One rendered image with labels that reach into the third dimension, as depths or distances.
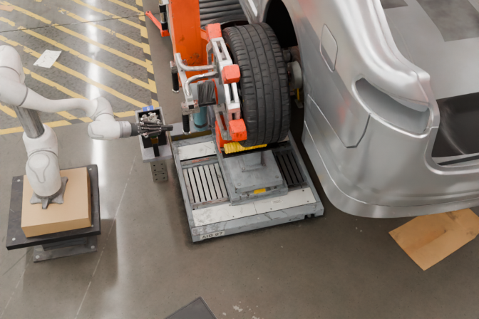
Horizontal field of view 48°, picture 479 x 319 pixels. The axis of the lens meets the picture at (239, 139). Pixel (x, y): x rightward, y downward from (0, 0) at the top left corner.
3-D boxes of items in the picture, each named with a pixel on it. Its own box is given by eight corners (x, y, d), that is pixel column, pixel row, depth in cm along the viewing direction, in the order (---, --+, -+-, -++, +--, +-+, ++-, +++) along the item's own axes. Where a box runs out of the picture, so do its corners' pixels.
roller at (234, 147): (271, 147, 317) (271, 140, 313) (222, 157, 312) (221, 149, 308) (268, 140, 321) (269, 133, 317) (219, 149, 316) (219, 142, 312)
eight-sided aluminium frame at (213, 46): (240, 158, 299) (240, 82, 259) (229, 160, 297) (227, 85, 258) (219, 94, 335) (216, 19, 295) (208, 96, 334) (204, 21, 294)
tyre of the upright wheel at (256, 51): (285, 28, 260) (252, 16, 321) (237, 35, 256) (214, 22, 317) (296, 157, 281) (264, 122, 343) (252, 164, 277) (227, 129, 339)
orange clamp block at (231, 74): (238, 82, 270) (241, 77, 262) (223, 85, 269) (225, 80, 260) (236, 68, 271) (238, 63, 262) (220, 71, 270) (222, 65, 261)
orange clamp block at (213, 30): (223, 38, 293) (219, 22, 292) (208, 40, 291) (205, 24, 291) (221, 40, 300) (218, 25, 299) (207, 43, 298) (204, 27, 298)
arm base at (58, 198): (28, 210, 296) (25, 204, 292) (35, 177, 310) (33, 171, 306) (62, 210, 297) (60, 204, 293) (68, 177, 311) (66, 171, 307)
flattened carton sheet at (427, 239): (488, 229, 335) (490, 226, 333) (423, 271, 315) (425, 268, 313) (451, 196, 353) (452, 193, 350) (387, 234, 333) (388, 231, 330)
